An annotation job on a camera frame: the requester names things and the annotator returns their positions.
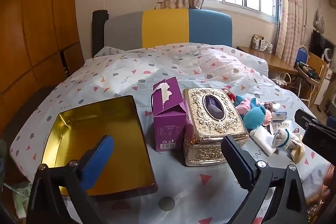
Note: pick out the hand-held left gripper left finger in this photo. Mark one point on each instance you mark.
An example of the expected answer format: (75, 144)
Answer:
(97, 161)

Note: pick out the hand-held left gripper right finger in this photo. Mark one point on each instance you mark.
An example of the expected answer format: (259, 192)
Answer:
(242, 169)

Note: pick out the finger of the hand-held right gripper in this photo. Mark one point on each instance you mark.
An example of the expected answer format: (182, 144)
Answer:
(304, 117)

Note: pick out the white wet wipes pack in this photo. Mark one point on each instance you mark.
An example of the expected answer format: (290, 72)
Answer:
(282, 126)

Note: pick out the blue tissue pack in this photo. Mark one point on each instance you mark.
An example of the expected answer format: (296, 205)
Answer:
(279, 115)

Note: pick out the white knitted toy blue band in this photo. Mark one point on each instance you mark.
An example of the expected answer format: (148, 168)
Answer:
(284, 138)

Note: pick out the white sponge block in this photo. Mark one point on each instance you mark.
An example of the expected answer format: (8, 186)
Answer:
(262, 140)

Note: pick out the gold rectangular tin box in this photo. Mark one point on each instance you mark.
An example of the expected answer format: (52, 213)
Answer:
(105, 121)

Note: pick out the blue plush toy pink ears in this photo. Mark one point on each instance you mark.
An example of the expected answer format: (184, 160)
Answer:
(253, 119)

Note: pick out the small red doll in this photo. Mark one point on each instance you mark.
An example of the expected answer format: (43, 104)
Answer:
(231, 96)

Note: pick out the person's right forearm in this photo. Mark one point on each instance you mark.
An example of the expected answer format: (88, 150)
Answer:
(326, 197)

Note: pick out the small brown plush toy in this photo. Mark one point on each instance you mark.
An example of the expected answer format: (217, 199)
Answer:
(270, 106)

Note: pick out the dark hand tool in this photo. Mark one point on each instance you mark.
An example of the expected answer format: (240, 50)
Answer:
(308, 70)

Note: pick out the ornate gold tissue box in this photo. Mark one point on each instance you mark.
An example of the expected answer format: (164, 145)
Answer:
(210, 124)

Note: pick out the wooden desk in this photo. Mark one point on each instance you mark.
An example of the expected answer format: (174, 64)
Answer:
(265, 58)

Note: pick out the black screen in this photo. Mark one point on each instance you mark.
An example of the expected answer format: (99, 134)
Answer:
(321, 44)

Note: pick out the small printed packet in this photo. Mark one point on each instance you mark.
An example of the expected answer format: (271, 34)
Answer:
(269, 47)
(263, 45)
(257, 41)

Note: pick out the purple carton box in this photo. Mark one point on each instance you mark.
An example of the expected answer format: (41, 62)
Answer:
(168, 113)

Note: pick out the green white bag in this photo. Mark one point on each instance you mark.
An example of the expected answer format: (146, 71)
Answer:
(19, 197)

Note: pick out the white patterned bedsheet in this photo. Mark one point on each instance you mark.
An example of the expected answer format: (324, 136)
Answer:
(157, 66)

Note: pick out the wooden wardrobe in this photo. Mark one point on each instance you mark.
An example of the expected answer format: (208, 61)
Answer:
(34, 29)

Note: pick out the grey yellow blue headboard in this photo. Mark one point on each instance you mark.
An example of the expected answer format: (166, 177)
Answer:
(165, 27)

